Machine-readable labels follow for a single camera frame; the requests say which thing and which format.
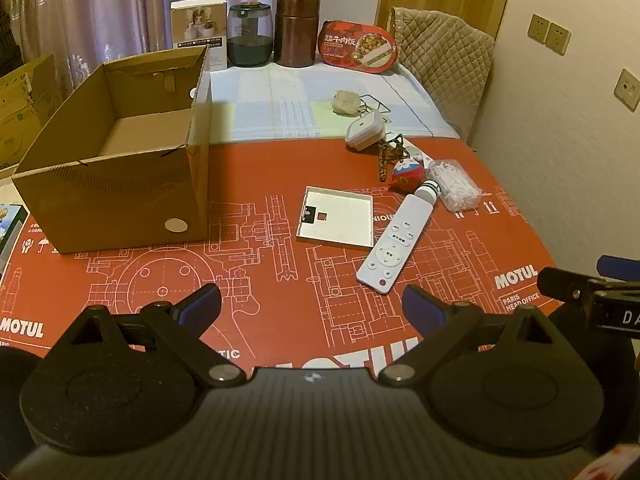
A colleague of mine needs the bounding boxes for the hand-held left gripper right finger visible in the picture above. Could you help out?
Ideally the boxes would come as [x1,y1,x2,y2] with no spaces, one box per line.
[377,284,586,387]

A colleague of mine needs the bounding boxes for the flattened cardboard boxes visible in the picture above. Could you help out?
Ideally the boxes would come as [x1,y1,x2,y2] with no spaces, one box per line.
[0,54,66,171]

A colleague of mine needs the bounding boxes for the beige quilted chair cover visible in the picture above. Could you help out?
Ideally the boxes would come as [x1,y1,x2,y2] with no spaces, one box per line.
[387,7,496,141]

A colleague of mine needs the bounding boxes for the white square tray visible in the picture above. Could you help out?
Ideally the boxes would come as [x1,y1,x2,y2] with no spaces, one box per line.
[296,185,376,251]

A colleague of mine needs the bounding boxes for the red printed mat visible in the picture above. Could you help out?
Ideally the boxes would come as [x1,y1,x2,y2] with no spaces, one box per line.
[0,135,561,386]

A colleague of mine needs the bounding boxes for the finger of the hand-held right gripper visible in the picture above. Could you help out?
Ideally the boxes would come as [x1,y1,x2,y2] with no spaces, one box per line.
[597,255,640,281]
[537,266,601,318]

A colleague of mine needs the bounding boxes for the red blue cat toy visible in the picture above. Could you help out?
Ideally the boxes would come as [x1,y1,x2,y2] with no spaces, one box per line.
[390,155,436,195]

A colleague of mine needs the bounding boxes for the small green white bottle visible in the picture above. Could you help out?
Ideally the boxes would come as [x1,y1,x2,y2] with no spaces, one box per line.
[415,179,442,206]

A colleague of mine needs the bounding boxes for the white product box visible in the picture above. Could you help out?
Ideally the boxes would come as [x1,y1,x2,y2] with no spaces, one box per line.
[170,0,228,72]

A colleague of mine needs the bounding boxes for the white power adapter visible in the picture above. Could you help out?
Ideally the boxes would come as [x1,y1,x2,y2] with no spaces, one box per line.
[344,111,386,151]

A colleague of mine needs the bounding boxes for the glass jar green lid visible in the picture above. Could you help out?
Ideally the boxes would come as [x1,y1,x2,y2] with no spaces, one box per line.
[227,2,275,68]

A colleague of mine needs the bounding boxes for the cardboard box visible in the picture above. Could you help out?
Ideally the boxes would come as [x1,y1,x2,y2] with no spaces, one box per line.
[11,44,213,255]

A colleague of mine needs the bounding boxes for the colourful printed booklet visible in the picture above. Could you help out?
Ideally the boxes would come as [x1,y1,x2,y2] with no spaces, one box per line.
[0,203,28,281]

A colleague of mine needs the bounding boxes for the red instant meal bowl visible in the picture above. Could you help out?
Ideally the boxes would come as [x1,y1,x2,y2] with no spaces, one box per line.
[318,20,398,75]

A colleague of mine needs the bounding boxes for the purple curtain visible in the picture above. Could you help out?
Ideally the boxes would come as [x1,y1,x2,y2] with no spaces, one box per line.
[0,0,318,91]

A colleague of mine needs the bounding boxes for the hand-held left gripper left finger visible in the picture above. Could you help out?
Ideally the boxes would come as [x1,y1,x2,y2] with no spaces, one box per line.
[45,282,248,388]

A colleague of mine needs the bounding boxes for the light checked tablecloth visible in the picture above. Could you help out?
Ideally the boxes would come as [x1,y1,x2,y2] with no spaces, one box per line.
[209,62,461,143]

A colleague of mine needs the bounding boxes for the beige stone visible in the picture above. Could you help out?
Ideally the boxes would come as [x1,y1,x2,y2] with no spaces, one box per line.
[332,89,362,116]

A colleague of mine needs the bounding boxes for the brown cylindrical canister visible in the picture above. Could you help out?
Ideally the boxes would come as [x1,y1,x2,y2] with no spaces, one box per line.
[275,0,320,68]

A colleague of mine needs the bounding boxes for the leopard print hair claw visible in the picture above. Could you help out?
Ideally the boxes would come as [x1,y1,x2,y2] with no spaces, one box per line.
[376,132,416,183]

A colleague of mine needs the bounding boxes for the white remote control red button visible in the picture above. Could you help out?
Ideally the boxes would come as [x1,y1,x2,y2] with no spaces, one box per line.
[356,192,436,295]

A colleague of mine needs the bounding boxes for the metal wire holder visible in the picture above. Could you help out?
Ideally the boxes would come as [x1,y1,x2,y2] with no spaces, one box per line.
[357,94,393,123]

